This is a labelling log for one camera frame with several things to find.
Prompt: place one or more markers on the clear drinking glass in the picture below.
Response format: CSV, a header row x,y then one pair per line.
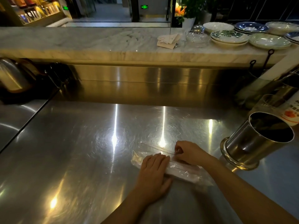
x,y
264,103

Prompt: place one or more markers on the clear glass dish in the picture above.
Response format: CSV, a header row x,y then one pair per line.
x,y
197,38

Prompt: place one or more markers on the green lit sign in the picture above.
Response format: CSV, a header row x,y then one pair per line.
x,y
144,6
65,8

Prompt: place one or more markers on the large green potted plant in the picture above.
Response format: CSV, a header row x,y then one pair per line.
x,y
191,6

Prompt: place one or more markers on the white squeeze bottle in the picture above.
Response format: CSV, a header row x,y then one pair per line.
x,y
292,109

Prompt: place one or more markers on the black trash bin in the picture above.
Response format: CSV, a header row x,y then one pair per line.
x,y
72,8

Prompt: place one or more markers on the person's right hand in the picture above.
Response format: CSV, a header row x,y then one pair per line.
x,y
194,153

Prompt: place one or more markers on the lit display shelf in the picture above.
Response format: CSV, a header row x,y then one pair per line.
x,y
32,11

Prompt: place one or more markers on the stack of paper napkins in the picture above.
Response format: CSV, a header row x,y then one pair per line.
x,y
168,40

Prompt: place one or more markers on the black gate post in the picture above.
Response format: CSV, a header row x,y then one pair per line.
x,y
134,9

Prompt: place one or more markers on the clear plastic bag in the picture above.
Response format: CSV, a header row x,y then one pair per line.
x,y
201,179

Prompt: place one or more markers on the pale green plate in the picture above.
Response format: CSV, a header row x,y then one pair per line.
x,y
268,40

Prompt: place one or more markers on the lit advertising display stand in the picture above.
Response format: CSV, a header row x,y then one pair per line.
x,y
179,10

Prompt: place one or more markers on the thin metal receipt spike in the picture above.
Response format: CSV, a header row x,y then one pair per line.
x,y
170,27

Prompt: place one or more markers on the silver call bell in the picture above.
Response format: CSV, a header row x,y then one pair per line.
x,y
198,28

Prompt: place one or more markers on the blue rimmed plate stack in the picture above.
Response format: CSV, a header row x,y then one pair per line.
x,y
293,37

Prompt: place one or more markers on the plain white plate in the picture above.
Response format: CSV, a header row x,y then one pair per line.
x,y
218,26

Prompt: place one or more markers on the person's left hand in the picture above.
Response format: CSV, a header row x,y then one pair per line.
x,y
151,179

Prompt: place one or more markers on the steel cylinder straw holder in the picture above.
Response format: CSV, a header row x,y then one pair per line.
x,y
247,146

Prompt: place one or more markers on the white paper roll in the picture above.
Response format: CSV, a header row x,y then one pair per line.
x,y
280,67

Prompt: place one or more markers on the bundle of paper straws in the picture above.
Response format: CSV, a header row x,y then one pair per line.
x,y
182,171

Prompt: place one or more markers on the pale patterned plate stack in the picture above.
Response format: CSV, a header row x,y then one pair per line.
x,y
282,26

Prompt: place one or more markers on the black panelled cabinet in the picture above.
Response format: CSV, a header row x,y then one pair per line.
x,y
257,9

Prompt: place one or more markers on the blue patterned plate stack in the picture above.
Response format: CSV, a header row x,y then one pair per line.
x,y
251,26

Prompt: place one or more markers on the person's right forearm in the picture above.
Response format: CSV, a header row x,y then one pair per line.
x,y
245,198

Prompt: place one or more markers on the steel kettle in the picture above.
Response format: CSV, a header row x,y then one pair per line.
x,y
14,76

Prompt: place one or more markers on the small metal cup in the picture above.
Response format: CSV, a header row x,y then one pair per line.
x,y
288,90

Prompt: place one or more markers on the leaf patterned plate stack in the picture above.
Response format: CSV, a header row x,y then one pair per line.
x,y
230,36

